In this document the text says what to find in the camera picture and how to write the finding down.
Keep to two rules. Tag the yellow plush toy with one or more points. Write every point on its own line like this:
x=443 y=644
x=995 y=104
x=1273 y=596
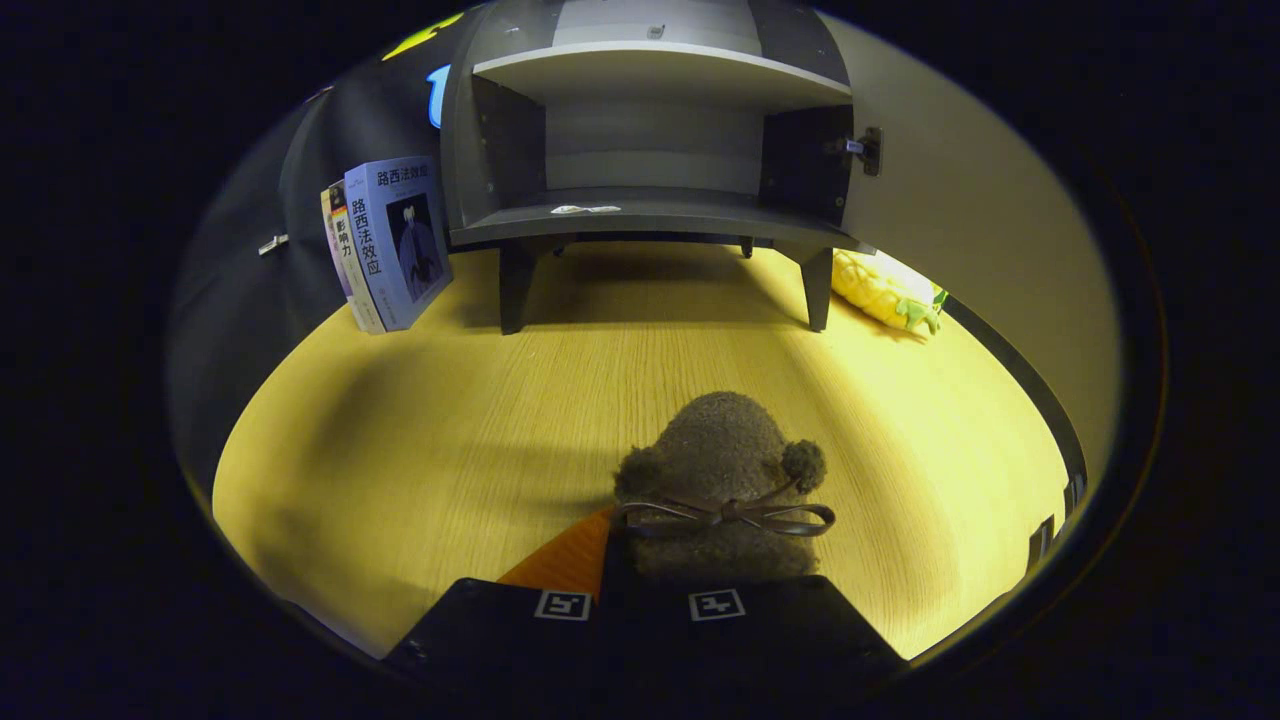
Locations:
x=880 y=290

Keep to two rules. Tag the black backdrop cloth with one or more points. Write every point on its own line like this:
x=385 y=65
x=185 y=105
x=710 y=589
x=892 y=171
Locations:
x=250 y=300

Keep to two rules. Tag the metal door hinge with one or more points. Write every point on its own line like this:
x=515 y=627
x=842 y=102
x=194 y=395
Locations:
x=865 y=150

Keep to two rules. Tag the grey shoe cabinet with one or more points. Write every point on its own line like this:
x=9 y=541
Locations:
x=650 y=215

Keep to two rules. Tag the white clip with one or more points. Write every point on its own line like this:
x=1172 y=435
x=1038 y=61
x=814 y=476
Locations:
x=272 y=244

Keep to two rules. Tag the blue cover book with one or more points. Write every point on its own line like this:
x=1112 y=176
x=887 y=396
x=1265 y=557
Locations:
x=400 y=240

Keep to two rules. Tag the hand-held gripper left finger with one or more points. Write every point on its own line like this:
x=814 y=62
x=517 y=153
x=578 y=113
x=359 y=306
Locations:
x=500 y=625

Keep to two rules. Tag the beige shoe cabinet door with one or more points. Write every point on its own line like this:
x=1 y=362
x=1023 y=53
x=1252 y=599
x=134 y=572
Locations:
x=980 y=200

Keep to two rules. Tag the brown fuzzy shoe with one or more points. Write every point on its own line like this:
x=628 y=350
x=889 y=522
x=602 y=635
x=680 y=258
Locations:
x=720 y=450

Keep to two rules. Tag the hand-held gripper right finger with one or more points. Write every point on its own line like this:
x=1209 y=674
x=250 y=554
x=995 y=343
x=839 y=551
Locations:
x=780 y=630

